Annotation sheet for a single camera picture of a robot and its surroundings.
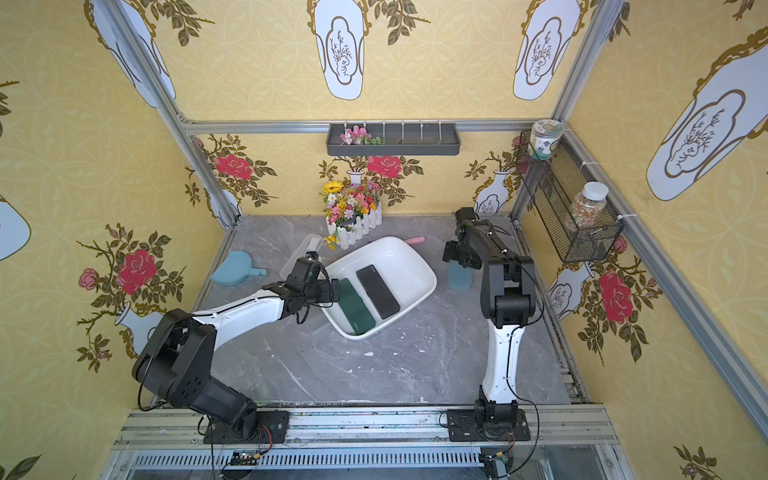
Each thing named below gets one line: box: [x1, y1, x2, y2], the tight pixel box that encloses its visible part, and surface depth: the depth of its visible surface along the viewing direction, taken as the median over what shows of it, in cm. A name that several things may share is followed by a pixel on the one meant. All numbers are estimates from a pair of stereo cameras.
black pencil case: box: [356, 264, 400, 319], surface depth 100 cm
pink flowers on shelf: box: [340, 125, 382, 145], surface depth 89 cm
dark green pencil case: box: [338, 278, 376, 335], surface depth 94 cm
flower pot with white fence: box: [320, 180, 383, 250], surface depth 106 cm
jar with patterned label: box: [530, 119, 565, 160], surface depth 87 cm
